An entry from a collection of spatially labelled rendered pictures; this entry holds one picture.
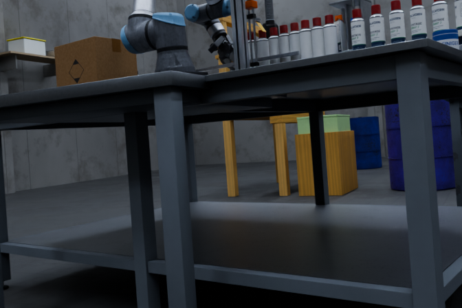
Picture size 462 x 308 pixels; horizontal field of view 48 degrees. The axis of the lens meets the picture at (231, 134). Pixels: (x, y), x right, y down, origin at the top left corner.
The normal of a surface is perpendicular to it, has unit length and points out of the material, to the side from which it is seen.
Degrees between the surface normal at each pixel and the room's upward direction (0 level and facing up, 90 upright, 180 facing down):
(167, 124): 90
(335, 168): 90
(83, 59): 90
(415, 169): 90
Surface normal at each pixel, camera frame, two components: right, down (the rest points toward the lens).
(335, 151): -0.45, 0.03
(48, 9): 0.89, -0.07
